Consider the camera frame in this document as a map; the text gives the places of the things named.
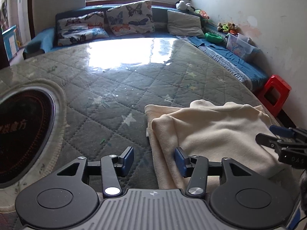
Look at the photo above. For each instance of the green bowl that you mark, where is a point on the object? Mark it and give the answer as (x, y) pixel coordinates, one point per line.
(213, 37)

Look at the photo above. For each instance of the blue sofa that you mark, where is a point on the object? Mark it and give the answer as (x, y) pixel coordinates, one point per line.
(40, 40)

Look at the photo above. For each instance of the cream shirt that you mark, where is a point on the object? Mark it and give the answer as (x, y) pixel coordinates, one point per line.
(215, 134)

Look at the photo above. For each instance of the green orange plush toy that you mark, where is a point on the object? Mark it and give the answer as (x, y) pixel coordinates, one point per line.
(201, 13)

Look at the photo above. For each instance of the blue patterned sofa cover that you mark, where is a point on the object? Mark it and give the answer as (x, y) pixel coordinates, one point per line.
(230, 64)

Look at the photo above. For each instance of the butterfly print pillow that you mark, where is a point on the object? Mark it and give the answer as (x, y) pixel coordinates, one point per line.
(81, 28)
(129, 16)

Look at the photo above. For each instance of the brown plush bear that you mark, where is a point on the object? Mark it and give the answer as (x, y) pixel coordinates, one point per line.
(232, 27)

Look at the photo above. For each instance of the grey pillow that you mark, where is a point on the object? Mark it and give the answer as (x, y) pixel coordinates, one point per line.
(184, 22)

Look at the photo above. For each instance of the dark wooden door frame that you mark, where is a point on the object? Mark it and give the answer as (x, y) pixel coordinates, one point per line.
(30, 9)

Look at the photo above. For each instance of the clear plastic storage box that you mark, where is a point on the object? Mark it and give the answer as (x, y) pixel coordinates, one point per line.
(239, 46)

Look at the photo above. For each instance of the round black induction cooktop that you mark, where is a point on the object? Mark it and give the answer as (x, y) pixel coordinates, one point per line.
(21, 136)

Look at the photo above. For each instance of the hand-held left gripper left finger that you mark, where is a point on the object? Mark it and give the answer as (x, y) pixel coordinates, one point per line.
(128, 160)

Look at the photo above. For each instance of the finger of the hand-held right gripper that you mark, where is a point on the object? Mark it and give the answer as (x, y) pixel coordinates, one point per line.
(280, 131)
(266, 139)

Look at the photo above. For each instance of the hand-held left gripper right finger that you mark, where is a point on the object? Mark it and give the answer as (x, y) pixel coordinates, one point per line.
(181, 161)

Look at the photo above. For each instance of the panda plush toy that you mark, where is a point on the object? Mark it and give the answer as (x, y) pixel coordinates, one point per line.
(182, 5)

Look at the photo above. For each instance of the blue white small cabinet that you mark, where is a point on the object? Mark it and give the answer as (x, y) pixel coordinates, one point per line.
(10, 43)

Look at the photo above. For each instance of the red plastic stool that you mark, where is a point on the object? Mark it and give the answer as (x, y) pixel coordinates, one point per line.
(278, 82)

